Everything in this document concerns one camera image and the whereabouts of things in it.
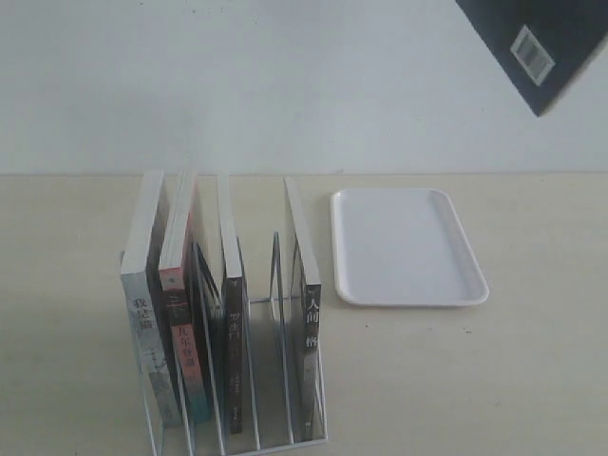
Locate grey marbled book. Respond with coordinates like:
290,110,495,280
120,171,182,428

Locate white plastic tray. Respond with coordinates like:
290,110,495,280
330,187,489,308

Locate red teal book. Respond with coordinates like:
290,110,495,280
159,170,211,424

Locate black book white characters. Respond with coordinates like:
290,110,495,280
284,177,322,441

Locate dark brown book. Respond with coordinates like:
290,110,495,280
218,176,244,434

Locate blue book orange moon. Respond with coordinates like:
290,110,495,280
457,0,607,117

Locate white wire book rack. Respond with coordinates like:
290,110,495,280
118,230,329,456

